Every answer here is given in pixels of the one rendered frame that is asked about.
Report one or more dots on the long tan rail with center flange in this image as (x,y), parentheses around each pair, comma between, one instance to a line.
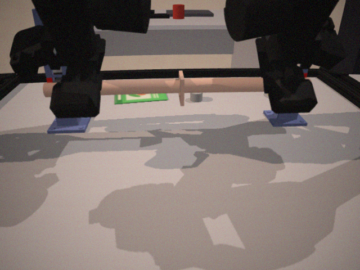
(181,86)

